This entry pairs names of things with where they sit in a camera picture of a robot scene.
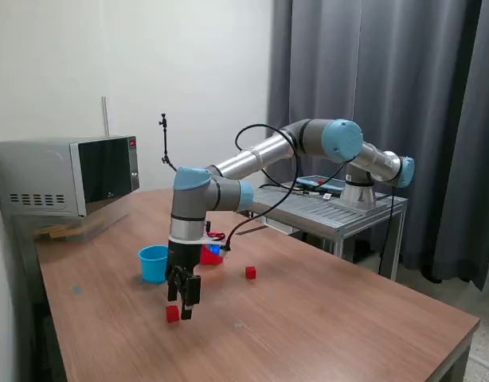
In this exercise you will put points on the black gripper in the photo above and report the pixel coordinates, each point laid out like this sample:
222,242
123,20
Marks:
182,256

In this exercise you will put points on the red cube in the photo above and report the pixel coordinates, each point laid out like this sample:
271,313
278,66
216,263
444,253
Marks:
172,314
250,273

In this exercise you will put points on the silver blue UR5e robot arm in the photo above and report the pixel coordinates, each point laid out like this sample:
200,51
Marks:
252,157

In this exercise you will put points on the blue plastic cup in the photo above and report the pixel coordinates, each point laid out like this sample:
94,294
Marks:
153,266

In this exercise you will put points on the red plastic cup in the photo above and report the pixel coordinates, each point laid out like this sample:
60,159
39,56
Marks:
208,258

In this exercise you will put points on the black tape strip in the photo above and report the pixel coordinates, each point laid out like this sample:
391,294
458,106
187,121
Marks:
252,230

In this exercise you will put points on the grey-blue tape spot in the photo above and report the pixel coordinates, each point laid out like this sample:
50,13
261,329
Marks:
77,290

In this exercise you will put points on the wooden plank pieces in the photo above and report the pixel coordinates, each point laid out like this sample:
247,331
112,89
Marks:
57,232

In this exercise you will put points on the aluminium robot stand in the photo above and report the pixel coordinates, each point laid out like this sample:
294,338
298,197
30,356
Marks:
340,211

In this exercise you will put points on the robot teach pendant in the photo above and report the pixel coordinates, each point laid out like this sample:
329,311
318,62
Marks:
324,184

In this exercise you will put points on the silver microwave oven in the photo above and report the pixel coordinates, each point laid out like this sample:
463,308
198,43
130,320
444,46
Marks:
41,171

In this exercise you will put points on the black shoe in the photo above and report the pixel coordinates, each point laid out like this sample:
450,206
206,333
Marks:
431,275

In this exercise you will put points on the grey curtain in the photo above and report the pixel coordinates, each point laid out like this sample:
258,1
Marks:
439,79

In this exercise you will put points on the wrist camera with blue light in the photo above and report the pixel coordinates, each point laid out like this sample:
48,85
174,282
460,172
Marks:
218,250

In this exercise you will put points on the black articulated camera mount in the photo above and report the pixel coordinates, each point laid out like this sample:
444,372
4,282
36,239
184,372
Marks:
165,139

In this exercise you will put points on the white wall conduit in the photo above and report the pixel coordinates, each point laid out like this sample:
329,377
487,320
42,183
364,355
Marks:
105,115

